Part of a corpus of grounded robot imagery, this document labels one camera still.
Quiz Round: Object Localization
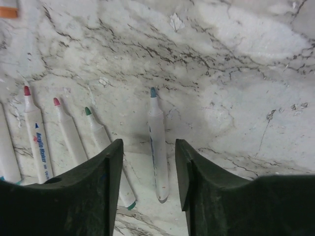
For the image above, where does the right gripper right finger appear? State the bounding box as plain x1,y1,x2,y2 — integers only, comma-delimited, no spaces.
175,139,315,236

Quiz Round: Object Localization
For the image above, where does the light blue cap marker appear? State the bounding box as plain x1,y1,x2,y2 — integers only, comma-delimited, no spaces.
0,104,22,184

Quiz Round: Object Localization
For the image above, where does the pink cap marker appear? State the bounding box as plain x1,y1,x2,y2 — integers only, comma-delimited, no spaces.
53,97,88,167

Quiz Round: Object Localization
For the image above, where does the magenta cap marker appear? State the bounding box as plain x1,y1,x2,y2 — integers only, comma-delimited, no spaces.
24,86,54,183

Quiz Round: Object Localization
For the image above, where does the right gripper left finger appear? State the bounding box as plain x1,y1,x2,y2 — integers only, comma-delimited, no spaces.
0,139,124,236

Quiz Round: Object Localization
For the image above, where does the yellow cap marker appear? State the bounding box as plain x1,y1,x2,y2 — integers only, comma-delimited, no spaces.
0,6,18,19

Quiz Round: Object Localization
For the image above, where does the teal cap marker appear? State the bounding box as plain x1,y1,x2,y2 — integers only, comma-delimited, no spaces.
148,87,169,204

